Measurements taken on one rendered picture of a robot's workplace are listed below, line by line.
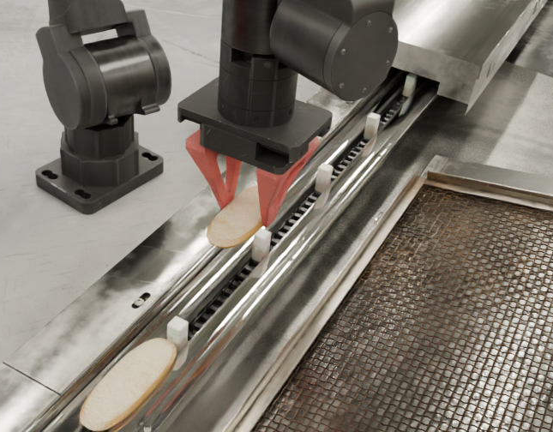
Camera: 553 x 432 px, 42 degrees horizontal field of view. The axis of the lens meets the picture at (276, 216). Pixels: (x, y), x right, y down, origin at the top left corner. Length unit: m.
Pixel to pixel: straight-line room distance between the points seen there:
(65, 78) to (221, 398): 0.32
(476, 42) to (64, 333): 0.68
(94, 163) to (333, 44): 0.40
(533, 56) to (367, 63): 0.88
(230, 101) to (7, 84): 0.55
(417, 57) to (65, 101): 0.48
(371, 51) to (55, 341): 0.33
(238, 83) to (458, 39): 0.56
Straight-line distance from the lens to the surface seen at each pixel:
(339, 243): 0.77
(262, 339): 0.65
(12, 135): 0.92
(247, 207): 0.59
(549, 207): 0.74
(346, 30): 0.43
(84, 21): 0.72
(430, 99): 0.99
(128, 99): 0.72
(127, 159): 0.78
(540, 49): 1.36
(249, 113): 0.52
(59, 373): 0.57
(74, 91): 0.70
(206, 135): 0.54
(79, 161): 0.78
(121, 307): 0.62
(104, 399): 0.56
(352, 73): 0.45
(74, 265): 0.72
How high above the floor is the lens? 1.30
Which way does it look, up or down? 37 degrees down
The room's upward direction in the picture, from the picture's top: 8 degrees clockwise
